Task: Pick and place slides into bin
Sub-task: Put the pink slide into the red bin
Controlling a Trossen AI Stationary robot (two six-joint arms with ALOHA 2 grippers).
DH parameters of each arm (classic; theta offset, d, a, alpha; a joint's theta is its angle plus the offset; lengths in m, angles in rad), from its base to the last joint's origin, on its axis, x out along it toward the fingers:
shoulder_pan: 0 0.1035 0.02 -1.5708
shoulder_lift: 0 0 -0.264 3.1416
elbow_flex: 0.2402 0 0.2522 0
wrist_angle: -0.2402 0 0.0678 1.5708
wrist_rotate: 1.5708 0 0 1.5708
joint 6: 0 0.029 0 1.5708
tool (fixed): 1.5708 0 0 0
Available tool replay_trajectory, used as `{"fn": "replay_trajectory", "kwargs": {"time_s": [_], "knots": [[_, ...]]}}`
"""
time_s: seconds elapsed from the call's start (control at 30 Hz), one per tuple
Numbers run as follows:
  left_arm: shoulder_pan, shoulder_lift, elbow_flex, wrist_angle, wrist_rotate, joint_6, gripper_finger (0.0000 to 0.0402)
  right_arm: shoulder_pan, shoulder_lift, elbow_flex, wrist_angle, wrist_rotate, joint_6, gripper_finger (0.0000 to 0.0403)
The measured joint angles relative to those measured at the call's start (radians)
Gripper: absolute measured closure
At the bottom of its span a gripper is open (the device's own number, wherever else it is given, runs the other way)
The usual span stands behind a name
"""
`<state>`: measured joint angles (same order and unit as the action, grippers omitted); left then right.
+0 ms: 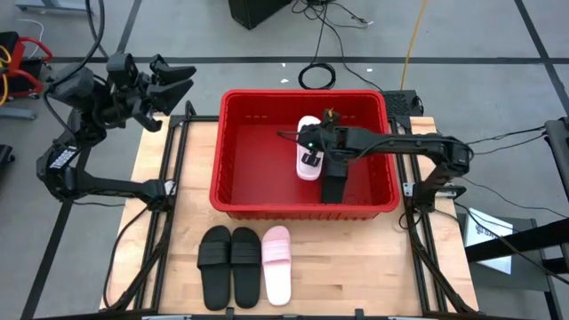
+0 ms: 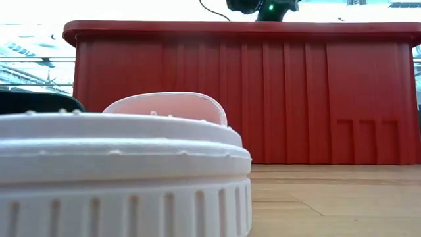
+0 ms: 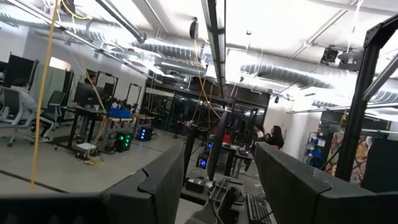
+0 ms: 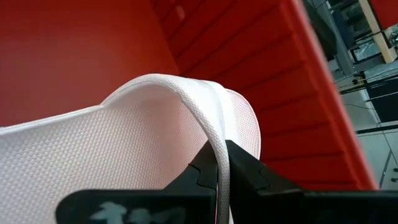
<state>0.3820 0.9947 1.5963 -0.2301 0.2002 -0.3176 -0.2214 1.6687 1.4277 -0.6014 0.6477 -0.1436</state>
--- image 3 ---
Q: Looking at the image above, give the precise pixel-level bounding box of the grey-green partition panel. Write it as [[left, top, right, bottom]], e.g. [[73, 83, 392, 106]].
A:
[[29, 63, 68, 108]]

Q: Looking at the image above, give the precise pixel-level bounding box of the silver ventilation duct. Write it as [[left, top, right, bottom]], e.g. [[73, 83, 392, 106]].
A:
[[133, 39, 206, 63], [240, 63, 335, 90]]

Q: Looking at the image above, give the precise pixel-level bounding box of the computer tower with blue lights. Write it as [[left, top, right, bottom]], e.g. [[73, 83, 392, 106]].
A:
[[136, 126, 154, 142]]

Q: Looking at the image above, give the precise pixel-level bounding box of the ceiling light rail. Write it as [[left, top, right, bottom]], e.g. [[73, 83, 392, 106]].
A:
[[201, 0, 227, 99]]

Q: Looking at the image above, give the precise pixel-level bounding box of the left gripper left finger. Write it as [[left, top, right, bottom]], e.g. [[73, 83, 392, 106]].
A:
[[101, 142, 185, 224]]

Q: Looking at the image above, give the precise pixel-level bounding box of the black desk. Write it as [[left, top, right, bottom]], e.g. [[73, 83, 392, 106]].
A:
[[62, 105, 108, 153]]

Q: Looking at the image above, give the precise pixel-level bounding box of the black computer monitor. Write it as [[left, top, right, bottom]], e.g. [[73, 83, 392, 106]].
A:
[[206, 110, 231, 182], [73, 82, 105, 107]]

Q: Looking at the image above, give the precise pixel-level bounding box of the blue storage bin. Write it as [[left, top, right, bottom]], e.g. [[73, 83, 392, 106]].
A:
[[107, 107, 132, 119]]

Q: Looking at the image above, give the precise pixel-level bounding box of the grey office chair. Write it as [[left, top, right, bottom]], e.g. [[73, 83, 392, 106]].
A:
[[0, 86, 37, 147]]

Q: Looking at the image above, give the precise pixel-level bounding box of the shelf rack with blue bins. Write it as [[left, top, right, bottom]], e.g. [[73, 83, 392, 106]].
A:
[[303, 131, 326, 169]]

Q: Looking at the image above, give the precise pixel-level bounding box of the yellow hanging cable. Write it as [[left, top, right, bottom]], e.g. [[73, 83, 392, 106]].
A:
[[30, 0, 60, 194], [192, 40, 222, 121]]

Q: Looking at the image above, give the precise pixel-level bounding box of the black keyboard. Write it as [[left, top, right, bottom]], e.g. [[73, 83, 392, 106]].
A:
[[245, 192, 278, 224]]

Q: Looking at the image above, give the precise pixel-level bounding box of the black rig frame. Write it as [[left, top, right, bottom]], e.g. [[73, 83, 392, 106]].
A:
[[335, 14, 398, 183]]

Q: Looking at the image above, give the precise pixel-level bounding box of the black partition panel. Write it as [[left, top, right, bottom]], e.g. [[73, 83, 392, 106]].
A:
[[2, 53, 38, 90]]

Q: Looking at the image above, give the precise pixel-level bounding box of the black hanging device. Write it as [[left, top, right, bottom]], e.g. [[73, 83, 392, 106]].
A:
[[189, 17, 200, 40]]

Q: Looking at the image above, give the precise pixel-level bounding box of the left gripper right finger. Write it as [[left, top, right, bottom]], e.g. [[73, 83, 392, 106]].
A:
[[254, 142, 376, 224]]

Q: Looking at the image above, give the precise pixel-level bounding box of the computer tower with green lights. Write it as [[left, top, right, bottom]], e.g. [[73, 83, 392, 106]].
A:
[[114, 132, 134, 153]]

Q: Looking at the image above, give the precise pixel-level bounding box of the colourful patterned cloth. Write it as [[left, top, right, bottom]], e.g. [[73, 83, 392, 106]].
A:
[[324, 129, 373, 187]]

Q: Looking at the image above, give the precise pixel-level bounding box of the black cabinet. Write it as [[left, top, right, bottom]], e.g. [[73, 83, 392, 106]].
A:
[[360, 138, 398, 194]]

